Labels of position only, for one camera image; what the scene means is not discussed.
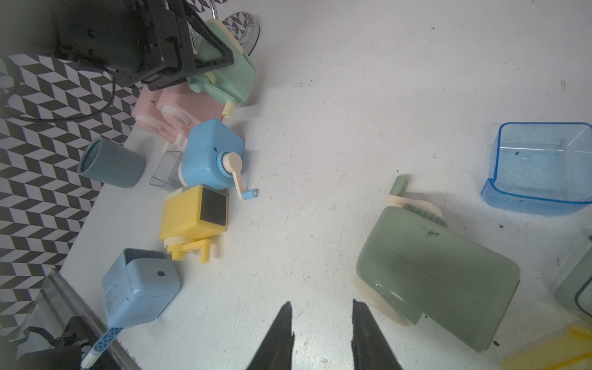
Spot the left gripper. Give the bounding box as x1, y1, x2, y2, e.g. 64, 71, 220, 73
49, 1, 234, 91

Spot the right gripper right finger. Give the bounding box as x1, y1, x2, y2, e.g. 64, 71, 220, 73
351, 300, 402, 370

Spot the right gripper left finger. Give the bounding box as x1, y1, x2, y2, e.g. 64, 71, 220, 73
248, 302, 295, 370

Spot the mint green pencil sharpener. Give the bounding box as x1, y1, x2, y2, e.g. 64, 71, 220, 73
187, 19, 256, 118

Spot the grey transparent tray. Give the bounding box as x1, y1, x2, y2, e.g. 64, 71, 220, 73
554, 248, 591, 325
150, 151, 183, 192

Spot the light blue pencil sharpener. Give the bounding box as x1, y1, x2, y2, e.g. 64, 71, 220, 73
80, 248, 181, 369

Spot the yellow pencil sharpener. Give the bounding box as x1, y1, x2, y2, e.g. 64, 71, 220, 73
159, 185, 228, 264

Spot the yellow transparent tray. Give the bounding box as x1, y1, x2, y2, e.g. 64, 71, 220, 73
499, 325, 591, 370

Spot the blue transparent tray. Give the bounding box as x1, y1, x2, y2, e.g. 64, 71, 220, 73
480, 122, 591, 217

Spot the teal ceramic cup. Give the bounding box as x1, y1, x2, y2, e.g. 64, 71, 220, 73
77, 137, 146, 188

